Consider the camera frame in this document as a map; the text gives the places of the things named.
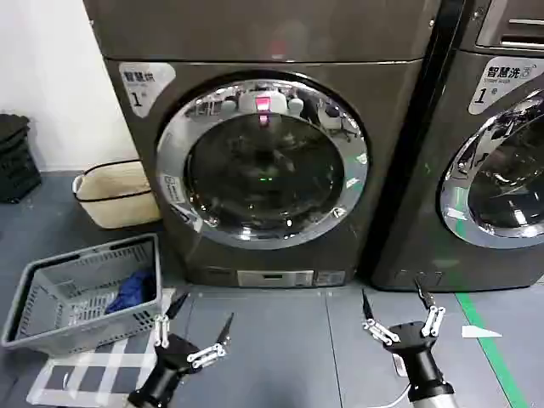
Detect green floor tape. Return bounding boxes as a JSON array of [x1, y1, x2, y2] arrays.
[[454, 291, 544, 408]]

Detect white paper scrap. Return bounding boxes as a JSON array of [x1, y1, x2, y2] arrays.
[[461, 325, 503, 340]]

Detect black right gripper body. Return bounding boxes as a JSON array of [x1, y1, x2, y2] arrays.
[[384, 322, 456, 401]]

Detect dark grey dryer with drawer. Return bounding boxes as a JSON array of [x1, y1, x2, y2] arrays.
[[368, 0, 544, 294]]

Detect round chrome glass dryer door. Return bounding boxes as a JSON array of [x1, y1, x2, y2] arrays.
[[154, 70, 371, 252], [439, 87, 544, 250]]

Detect beige fabric hamper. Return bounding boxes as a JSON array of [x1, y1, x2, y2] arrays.
[[71, 159, 165, 233]]

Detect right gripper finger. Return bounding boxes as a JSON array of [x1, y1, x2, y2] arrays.
[[361, 288, 401, 347], [415, 280, 445, 339]]

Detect dark grey front-load dryer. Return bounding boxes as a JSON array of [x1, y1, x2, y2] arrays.
[[82, 0, 443, 291]]

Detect grey plastic laundry basket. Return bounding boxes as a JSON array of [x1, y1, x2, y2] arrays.
[[0, 232, 163, 356]]

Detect grey white chequered floor mat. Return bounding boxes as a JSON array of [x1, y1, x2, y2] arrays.
[[26, 286, 193, 405]]

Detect black stacked crates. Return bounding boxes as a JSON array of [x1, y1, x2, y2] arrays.
[[0, 113, 43, 205]]

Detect white cable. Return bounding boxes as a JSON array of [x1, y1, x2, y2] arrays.
[[384, 382, 414, 408]]

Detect blue garment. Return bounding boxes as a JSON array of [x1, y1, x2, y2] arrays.
[[104, 269, 156, 316]]

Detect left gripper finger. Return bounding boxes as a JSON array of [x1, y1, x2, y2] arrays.
[[188, 313, 235, 370], [154, 292, 190, 347]]

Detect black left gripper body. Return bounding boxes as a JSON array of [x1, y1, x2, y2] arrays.
[[127, 333, 201, 408]]

